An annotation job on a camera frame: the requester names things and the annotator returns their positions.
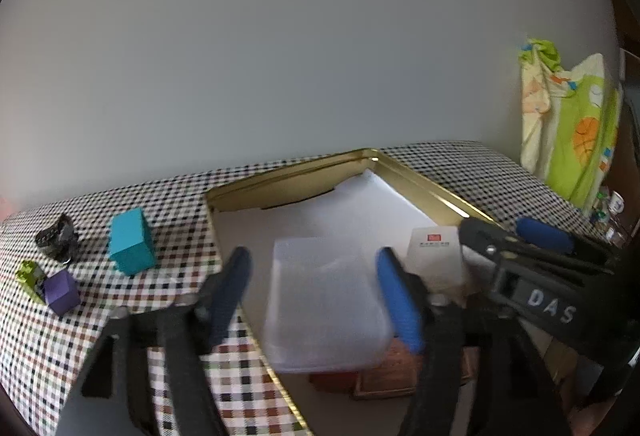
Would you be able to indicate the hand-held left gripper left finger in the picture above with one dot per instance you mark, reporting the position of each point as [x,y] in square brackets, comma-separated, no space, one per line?
[232,291]

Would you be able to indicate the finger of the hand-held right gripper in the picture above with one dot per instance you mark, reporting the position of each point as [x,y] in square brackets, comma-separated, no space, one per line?
[480,236]
[545,233]

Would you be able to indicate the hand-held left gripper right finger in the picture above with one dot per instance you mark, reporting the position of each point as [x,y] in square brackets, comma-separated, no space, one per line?
[400,301]

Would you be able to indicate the white plug charger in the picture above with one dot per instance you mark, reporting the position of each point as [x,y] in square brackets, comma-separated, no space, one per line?
[435,261]

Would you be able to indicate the beige brown box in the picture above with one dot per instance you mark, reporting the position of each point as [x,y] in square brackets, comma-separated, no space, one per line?
[395,373]

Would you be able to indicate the clear plastic box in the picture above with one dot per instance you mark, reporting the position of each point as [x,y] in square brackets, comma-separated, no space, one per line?
[325,306]

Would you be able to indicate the red building block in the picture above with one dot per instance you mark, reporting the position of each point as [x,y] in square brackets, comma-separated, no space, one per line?
[332,381]

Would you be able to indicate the teal building block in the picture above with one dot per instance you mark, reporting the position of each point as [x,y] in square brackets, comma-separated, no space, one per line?
[131,243]

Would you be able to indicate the gold tin box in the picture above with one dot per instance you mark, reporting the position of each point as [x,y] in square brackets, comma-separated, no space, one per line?
[300,181]

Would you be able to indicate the purple small box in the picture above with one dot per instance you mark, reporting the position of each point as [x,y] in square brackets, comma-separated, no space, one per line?
[61,293]

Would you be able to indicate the green building block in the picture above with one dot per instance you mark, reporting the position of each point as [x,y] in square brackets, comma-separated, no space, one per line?
[29,278]

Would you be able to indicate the colourful printed cloth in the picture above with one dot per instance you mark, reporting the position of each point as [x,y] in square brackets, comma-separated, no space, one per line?
[575,141]

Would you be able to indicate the white paper liner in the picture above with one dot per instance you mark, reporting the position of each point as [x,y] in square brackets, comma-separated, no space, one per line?
[350,206]

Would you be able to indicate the checked tablecloth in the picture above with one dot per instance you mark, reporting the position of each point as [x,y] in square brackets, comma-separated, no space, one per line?
[165,196]

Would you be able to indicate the dark wooden cabinet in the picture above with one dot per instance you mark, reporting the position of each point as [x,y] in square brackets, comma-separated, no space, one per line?
[631,66]

